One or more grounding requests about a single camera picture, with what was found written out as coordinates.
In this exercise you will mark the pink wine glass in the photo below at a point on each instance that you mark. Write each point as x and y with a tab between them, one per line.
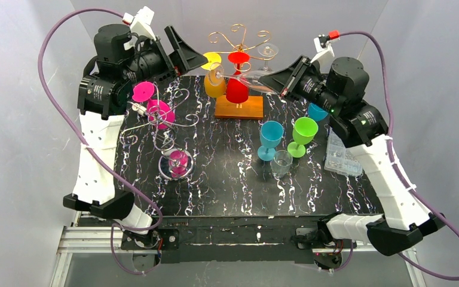
159	113

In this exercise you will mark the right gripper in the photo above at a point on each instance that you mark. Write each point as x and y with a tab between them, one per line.
295	78

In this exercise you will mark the clear plastic screw box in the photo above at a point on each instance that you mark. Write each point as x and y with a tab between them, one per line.
338	159

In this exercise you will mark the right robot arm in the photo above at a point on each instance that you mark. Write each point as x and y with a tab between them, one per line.
361	127

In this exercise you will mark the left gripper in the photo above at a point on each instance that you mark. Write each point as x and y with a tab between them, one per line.
168	55

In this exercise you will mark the orange yellow wine glass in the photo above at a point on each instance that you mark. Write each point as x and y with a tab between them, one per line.
213	89

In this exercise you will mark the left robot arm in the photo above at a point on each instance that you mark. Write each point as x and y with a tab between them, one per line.
102	109

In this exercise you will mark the gold wire glass rack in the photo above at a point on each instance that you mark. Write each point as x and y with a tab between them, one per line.
253	108

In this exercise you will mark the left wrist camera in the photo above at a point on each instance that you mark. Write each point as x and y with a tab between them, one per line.
140	23

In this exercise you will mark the blue wine glass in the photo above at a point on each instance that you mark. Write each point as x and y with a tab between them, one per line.
316	113

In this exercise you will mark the red wine glass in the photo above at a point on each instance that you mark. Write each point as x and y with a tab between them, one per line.
237	92

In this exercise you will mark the teal wine glass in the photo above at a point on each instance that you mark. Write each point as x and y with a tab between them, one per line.
271	134

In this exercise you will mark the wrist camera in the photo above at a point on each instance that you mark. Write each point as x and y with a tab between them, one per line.
323	46
140	23

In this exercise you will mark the silver wire glass rack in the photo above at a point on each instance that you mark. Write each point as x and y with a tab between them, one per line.
175	162

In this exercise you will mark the clear ribbed wine glass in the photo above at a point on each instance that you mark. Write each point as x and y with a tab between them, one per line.
281	163

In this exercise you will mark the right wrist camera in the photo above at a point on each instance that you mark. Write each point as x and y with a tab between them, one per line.
323	46

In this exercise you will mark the clear wine glass on gold rack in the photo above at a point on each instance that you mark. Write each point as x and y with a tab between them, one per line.
267	51

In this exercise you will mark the green wine glass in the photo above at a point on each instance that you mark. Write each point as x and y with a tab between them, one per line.
304	130

